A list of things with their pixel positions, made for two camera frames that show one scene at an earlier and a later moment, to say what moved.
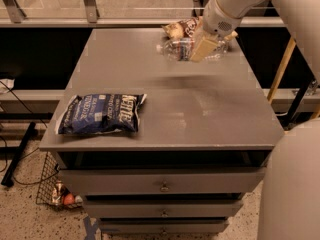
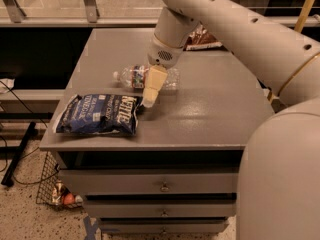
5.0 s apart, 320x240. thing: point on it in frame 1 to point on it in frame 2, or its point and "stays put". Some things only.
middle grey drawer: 162,209 stays put
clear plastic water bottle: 182,49 to 135,77
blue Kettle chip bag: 98,113 stays put
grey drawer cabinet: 206,131 stays put
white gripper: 218,21 to 162,56
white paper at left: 9,82 stays put
